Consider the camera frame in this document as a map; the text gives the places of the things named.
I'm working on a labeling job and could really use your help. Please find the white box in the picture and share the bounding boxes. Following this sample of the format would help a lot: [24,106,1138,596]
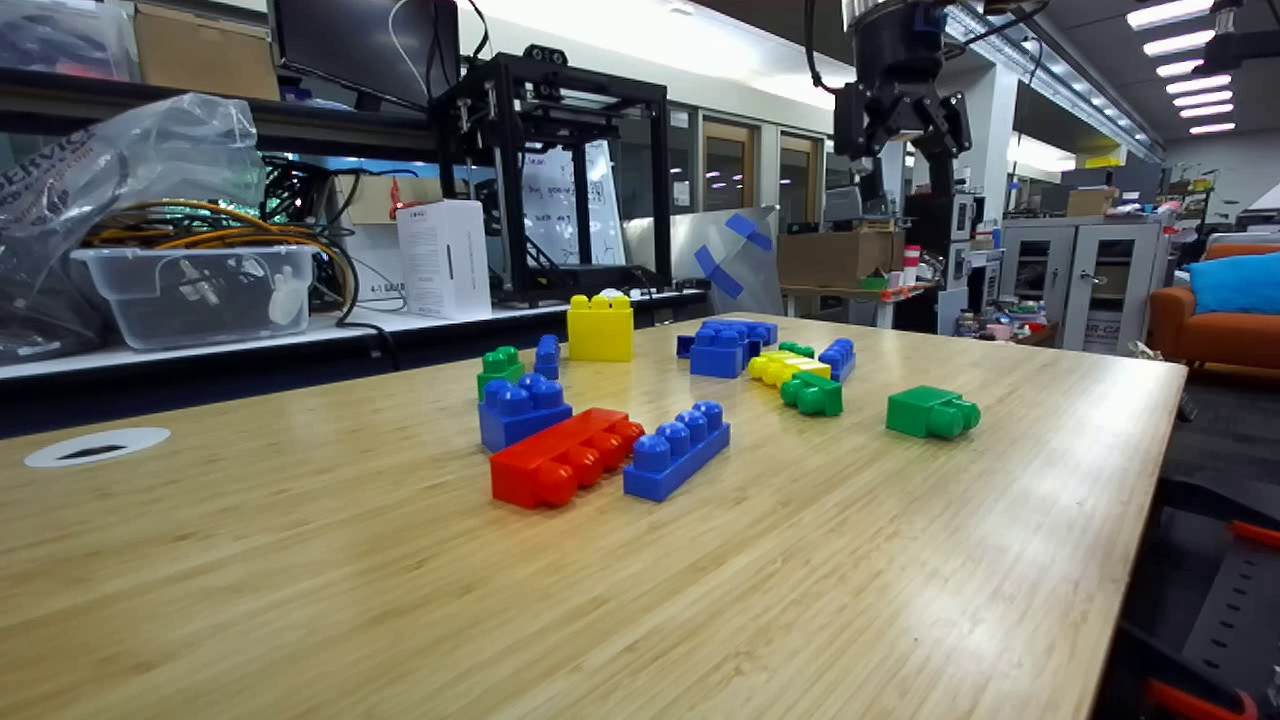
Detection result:
[390,194,497,322]

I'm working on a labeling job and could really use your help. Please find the hollow blue toy block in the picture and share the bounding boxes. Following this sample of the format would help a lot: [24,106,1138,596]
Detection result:
[728,315,780,357]

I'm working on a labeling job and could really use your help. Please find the brown cardboard box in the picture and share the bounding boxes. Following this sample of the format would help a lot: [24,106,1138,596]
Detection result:
[770,222,909,294]

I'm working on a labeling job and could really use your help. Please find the grey plastic bag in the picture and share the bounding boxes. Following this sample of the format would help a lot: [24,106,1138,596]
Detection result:
[0,0,140,83]

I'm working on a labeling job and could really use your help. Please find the long blue toy block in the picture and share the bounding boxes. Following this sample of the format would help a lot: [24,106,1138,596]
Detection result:
[620,397,734,509]
[816,337,861,385]

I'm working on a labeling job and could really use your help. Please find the tall yellow toy block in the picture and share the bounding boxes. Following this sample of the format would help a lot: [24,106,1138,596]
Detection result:
[564,284,640,367]

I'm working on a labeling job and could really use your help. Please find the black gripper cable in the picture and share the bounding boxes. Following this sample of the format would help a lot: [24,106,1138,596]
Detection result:
[800,0,861,96]

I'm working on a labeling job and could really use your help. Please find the cardboard box on shelf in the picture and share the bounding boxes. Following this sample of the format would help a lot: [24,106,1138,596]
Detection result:
[126,0,282,103]

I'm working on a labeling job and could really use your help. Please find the wide green toy block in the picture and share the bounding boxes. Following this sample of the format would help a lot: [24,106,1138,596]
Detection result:
[882,381,983,443]

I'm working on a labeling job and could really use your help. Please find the yellow sign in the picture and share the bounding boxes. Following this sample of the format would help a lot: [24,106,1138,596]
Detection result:
[1073,130,1131,177]

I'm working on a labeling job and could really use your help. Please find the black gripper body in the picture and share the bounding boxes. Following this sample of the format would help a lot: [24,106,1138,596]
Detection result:
[852,0,951,103]

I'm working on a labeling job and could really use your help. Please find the black monitor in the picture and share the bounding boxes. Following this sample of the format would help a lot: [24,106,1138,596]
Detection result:
[268,0,465,121]

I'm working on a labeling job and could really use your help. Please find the white cable grommet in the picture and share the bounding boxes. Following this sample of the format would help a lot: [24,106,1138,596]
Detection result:
[18,422,176,475]

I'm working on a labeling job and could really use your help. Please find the blue cushion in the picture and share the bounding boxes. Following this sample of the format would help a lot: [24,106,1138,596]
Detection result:
[1178,249,1280,320]

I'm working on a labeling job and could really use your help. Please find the clear plastic bin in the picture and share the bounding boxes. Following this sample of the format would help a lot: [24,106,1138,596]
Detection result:
[66,238,324,357]

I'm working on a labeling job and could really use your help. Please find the black shelf bench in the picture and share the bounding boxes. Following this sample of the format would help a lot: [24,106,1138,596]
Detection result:
[0,284,714,438]

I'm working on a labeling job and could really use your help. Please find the black 3D printer frame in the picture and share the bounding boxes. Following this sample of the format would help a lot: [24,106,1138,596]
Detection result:
[436,41,680,307]

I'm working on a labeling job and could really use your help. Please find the clear plastic bag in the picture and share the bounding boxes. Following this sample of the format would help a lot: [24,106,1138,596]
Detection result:
[0,88,270,367]

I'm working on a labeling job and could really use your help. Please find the square blue toy block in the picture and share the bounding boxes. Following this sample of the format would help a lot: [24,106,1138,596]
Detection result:
[684,320,754,385]

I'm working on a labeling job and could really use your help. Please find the grey cabinet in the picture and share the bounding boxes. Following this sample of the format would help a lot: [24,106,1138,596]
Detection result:
[990,215,1168,357]

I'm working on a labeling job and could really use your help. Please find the long red toy block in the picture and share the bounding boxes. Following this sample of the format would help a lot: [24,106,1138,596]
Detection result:
[489,404,648,512]

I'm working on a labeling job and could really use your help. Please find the orange sofa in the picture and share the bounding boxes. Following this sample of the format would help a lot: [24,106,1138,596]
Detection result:
[1143,231,1280,386]

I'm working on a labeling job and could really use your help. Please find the black and red chair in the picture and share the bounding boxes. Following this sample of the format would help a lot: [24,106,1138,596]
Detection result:
[1093,472,1280,720]

